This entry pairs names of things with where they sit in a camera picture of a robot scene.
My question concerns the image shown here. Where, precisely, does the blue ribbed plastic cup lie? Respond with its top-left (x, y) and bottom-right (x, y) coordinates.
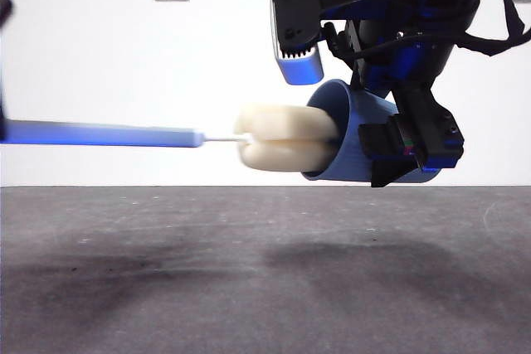
top-left (305, 79), bottom-right (436, 185)

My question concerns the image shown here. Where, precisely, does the grey handled sponge cup brush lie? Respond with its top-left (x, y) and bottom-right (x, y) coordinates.
top-left (0, 101), bottom-right (339, 173)

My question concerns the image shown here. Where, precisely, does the thin black right camera cable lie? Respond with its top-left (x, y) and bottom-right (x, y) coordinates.
top-left (322, 21), bottom-right (420, 63)

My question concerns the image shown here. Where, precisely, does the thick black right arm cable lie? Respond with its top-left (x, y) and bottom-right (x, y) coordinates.
top-left (455, 0), bottom-right (531, 57)

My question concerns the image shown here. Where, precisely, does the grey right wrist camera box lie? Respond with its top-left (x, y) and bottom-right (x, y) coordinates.
top-left (269, 0), bottom-right (324, 86)

